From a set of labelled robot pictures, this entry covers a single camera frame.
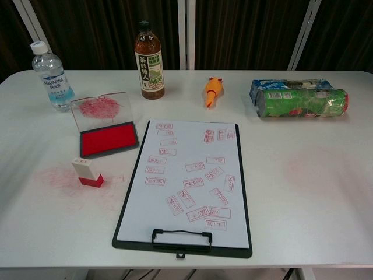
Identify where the white and red stamp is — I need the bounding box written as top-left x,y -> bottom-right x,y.
71,157 -> 105,188

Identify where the white stamped paper sheet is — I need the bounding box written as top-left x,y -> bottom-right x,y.
116,120 -> 252,249

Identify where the yellow rubber chicken toy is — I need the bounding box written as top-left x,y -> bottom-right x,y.
203,76 -> 226,110

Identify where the red ink pad clear lid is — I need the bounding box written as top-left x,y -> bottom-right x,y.
71,92 -> 140,160

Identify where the amber tea bottle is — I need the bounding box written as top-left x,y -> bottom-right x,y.
134,20 -> 166,100

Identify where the blue snack package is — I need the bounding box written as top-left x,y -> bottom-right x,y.
249,78 -> 335,106

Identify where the black clipboard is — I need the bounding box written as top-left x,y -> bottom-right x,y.
112,119 -> 253,259

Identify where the green chip can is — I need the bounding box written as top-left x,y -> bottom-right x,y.
254,88 -> 349,119

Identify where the dark pleated curtain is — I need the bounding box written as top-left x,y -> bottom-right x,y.
0,0 -> 373,82

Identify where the clear Aquafina water bottle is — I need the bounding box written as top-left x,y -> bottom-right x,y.
31,41 -> 75,113

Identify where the white upright frame post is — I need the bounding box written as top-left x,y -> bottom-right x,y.
177,0 -> 196,71

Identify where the white slanted frame post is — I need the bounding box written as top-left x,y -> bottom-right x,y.
13,0 -> 64,71
288,0 -> 321,71

